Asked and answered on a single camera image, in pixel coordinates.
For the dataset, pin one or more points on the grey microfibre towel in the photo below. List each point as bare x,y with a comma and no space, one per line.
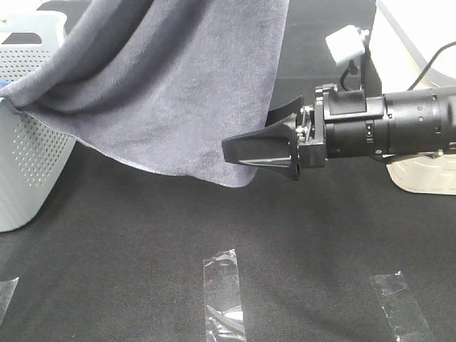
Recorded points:
158,85

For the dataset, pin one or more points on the left clear tape strip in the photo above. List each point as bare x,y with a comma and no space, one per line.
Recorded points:
7,289

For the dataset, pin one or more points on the grey perforated laundry basket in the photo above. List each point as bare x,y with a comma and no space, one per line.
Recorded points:
32,154

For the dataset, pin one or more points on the right clear tape strip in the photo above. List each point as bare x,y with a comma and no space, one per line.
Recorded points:
401,310

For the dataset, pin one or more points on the cream white storage basket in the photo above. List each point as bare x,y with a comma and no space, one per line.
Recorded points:
406,36

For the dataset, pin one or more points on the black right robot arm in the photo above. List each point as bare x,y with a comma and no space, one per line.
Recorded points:
418,122

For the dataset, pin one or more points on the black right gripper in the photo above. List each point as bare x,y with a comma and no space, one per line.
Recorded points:
339,124

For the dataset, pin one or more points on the centre clear tape strip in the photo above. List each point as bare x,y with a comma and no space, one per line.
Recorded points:
222,298

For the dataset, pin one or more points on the clear tape strip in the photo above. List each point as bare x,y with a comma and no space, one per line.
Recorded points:
401,310
7,289
222,298

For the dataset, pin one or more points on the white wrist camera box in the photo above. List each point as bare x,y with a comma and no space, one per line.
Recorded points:
347,43

